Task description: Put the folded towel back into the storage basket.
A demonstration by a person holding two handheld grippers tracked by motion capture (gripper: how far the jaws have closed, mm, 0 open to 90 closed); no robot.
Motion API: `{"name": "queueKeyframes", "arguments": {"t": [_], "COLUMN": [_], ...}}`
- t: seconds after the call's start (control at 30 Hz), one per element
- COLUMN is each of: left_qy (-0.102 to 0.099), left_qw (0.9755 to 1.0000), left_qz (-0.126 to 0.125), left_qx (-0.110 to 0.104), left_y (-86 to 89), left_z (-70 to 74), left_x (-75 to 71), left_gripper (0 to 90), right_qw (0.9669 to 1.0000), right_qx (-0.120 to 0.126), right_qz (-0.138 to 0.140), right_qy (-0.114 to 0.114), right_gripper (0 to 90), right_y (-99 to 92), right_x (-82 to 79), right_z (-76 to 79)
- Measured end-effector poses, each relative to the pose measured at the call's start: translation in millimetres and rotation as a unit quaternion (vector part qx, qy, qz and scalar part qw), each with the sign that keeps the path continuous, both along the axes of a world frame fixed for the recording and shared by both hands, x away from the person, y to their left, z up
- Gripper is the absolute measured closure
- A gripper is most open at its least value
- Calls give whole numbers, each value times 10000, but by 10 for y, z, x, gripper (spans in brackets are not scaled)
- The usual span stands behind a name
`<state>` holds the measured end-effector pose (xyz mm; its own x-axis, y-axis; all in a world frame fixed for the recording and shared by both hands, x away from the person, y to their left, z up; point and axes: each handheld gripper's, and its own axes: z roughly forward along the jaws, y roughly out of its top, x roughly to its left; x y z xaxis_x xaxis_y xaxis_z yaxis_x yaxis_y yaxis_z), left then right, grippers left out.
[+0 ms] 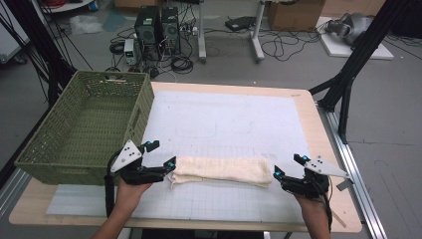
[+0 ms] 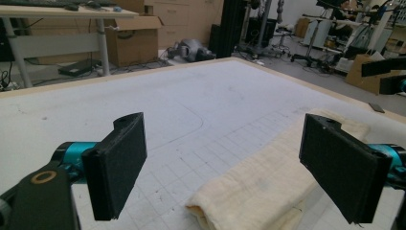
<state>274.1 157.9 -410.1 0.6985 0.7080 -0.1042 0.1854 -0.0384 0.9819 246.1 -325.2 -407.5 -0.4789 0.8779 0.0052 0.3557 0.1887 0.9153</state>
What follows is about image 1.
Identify white cabinet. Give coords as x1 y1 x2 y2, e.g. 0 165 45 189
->
0 0 32 65

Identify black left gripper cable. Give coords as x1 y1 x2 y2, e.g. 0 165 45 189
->
104 149 123 219

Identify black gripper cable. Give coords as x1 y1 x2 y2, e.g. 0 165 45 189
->
104 149 123 219
317 177 333 232

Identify white desk leg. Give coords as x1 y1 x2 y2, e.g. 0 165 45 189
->
196 0 208 65
250 0 267 64

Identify clear plastic bag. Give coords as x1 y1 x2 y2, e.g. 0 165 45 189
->
69 14 105 36

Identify cardboard box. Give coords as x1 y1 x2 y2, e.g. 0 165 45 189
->
266 0 326 32

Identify cream towel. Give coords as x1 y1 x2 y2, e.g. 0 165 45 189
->
167 155 274 190

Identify coiled black cable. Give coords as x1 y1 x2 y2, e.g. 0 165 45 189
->
170 54 195 75

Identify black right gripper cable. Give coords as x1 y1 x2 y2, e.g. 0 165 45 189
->
317 177 333 232

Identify loose black floor cables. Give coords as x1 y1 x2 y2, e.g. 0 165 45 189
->
260 29 322 63

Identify grey tape piece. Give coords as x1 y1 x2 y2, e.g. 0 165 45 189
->
335 178 354 192

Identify grey headset device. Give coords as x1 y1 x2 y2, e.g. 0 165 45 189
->
324 12 374 46

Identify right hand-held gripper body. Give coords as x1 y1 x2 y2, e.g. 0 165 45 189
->
281 155 351 200

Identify white power supply unit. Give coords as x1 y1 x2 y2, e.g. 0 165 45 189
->
122 37 139 67

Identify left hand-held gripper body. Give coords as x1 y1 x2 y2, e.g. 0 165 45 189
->
109 139 166 186

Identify aluminium rail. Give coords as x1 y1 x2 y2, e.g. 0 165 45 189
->
317 102 388 239
0 168 32 217

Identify black metal stand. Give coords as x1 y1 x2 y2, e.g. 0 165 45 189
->
308 0 413 144
2 0 80 108

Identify person's right hand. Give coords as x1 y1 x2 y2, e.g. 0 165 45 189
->
294 193 330 221

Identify black computer tower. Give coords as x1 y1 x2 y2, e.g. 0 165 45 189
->
160 5 182 56
133 5 164 62

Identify black flat device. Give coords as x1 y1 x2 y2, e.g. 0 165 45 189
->
224 15 257 33

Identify person's left hand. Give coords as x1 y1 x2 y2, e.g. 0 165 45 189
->
113 178 154 217

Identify white floor board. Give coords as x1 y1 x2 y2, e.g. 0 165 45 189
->
316 16 395 61

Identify white grid mat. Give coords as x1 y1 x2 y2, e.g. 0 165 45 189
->
46 90 312 224

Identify green woven basket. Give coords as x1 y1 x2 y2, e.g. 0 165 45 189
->
14 70 156 186

